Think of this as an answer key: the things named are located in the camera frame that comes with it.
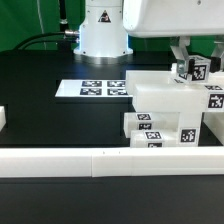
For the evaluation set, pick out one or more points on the white tag plate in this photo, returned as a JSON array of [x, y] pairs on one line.
[[92, 88]]

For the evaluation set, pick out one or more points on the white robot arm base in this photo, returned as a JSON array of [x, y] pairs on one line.
[[102, 37]]

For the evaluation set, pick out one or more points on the white chair back frame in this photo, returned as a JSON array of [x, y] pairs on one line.
[[160, 91]]

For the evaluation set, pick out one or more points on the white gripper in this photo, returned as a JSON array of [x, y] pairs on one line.
[[180, 18]]

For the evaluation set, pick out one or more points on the white U-shaped fence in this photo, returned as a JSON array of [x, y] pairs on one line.
[[58, 161]]

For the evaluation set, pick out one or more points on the white chair seat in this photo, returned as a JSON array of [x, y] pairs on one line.
[[186, 123]]

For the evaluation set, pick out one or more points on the white tagged cube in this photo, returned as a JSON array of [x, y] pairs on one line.
[[195, 69]]

